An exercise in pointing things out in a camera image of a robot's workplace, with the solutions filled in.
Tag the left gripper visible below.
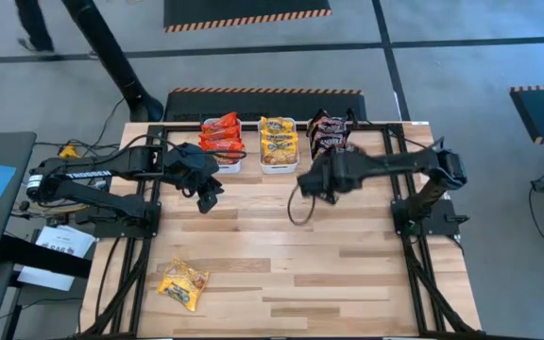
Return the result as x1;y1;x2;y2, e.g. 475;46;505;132
163;144;225;214

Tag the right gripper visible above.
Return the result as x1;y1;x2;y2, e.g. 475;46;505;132
298;146;366;205

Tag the yellow Maruchan ramen pack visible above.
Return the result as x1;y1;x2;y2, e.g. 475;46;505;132
260;115;297;133
156;255;211;314
261;129;299;145
260;140;300;166

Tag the white plastic bin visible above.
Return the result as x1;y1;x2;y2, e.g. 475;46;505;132
199;117;244;175
258;115;300;175
306;120;351;166

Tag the yellow power plug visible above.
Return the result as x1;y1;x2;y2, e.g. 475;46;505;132
58;144;82;160

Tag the white printed paper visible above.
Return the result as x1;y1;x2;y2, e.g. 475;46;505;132
15;224;97;293

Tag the black desk beam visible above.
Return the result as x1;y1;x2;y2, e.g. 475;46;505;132
0;234;94;281

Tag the person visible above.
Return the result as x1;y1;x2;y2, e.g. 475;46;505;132
14;0;57;54

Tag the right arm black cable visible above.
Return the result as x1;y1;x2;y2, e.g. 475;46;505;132
285;182;319;227

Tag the black aluminium table frame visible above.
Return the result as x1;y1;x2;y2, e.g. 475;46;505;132
80;121;479;339

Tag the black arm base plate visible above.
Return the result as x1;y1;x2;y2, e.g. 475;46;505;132
74;196;162;240
391;197;470;238

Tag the yellow cable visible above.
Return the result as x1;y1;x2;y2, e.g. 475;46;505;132
14;200;98;214

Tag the black camera stand pole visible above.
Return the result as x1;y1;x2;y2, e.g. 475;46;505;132
60;0;165;124

